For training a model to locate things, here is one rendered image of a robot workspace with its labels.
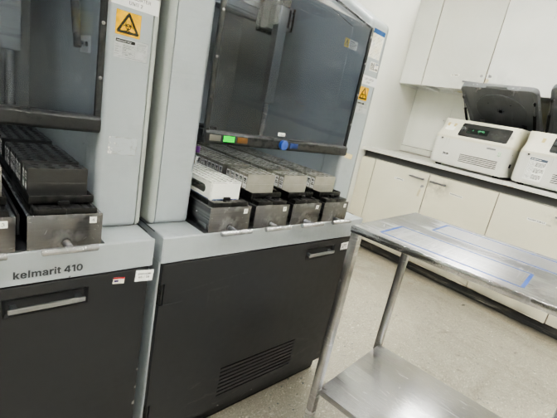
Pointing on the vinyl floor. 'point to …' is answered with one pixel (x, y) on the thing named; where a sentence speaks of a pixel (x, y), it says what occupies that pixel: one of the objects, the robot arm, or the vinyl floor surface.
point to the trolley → (522, 289)
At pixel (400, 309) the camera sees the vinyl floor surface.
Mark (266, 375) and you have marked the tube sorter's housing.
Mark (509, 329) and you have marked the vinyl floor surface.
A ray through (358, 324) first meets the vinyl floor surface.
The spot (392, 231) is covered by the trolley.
